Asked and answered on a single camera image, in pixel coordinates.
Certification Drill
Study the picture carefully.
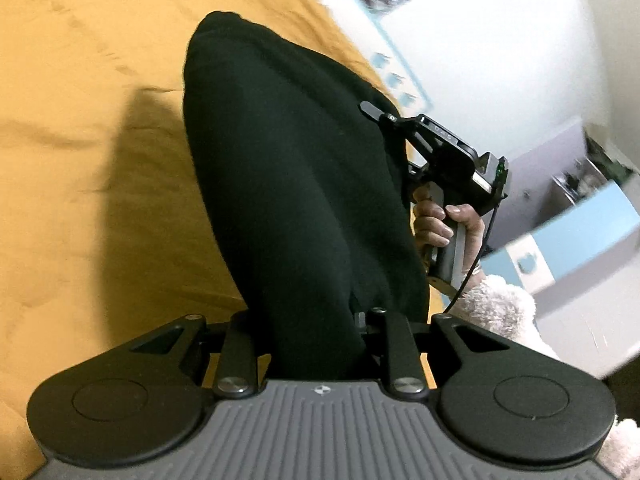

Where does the black garment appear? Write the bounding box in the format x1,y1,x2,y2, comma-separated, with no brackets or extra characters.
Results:
183,12,427,380

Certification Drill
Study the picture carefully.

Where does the person's right hand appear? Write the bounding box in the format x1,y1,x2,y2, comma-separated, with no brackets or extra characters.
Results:
413,185,485,275

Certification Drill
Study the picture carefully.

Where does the blue white nightstand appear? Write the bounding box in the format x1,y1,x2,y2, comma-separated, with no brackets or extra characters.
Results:
483,117,639,378

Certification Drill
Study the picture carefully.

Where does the white blue headboard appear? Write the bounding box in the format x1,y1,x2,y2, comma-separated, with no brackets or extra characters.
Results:
319,0,432,116

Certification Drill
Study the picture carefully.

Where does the mustard yellow bed quilt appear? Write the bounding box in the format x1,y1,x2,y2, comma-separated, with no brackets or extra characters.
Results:
1,0,382,479

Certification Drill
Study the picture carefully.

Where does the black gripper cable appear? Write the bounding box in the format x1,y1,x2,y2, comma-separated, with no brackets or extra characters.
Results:
441,199,501,316

